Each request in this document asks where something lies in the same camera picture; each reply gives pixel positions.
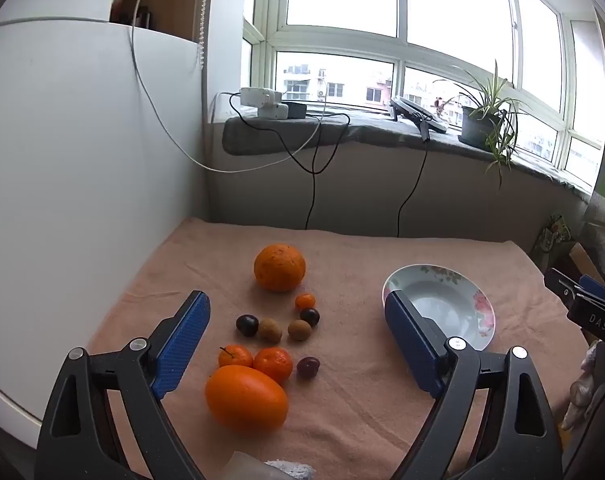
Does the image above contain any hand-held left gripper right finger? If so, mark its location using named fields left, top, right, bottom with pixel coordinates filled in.
left=383, top=290, right=565, bottom=480

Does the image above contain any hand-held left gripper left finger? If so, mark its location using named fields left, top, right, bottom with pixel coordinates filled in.
left=35, top=290, right=212, bottom=480

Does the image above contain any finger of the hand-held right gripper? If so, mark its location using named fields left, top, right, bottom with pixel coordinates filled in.
left=543, top=267, right=583, bottom=306
left=577, top=274, right=605, bottom=307

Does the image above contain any white floral plate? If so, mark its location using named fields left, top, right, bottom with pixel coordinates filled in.
left=382, top=263, right=497, bottom=352

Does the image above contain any small tangerine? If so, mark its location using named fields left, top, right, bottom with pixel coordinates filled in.
left=218, top=345, right=254, bottom=368
left=253, top=346, right=294, bottom=384

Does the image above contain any large oval smooth orange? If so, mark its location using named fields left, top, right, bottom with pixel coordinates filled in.
left=205, top=365, right=289, bottom=432

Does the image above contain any round rough orange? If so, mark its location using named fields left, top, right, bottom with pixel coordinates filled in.
left=254, top=243, right=307, bottom=293

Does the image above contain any person's right hand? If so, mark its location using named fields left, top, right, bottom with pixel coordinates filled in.
left=561, top=342, right=605, bottom=432

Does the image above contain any person's left hand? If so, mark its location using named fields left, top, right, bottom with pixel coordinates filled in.
left=222, top=452, right=315, bottom=480

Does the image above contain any cardboard box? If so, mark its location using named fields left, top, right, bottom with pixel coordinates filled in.
left=567, top=242, right=605, bottom=286

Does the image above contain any patterned bag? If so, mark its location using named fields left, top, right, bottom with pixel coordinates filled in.
left=529, top=215, right=578, bottom=266

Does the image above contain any potted spider plant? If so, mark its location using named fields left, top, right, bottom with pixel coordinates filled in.
left=432, top=60, right=533, bottom=191

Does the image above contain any white panel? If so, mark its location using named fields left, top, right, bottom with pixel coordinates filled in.
left=0, top=0, right=208, bottom=448

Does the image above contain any grey windowsill cloth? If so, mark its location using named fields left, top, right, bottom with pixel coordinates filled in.
left=221, top=110, right=595, bottom=201

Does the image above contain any white power strip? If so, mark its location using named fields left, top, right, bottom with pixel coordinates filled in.
left=239, top=87, right=289, bottom=121

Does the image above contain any white framed window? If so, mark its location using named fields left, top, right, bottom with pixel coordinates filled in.
left=242, top=0, right=605, bottom=191

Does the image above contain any wooden cabinet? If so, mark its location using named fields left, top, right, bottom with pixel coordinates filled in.
left=110, top=0, right=210, bottom=43

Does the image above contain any black power cable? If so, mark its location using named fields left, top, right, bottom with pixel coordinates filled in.
left=396, top=130, right=430, bottom=238
left=229, top=92, right=350, bottom=231

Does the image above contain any white cable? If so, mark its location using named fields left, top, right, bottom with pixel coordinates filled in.
left=130, top=0, right=328, bottom=173

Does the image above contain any black ring light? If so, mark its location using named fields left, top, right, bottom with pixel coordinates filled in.
left=389, top=97, right=449, bottom=142

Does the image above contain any white bead cord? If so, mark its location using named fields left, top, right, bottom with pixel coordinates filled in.
left=196, top=0, right=214, bottom=68

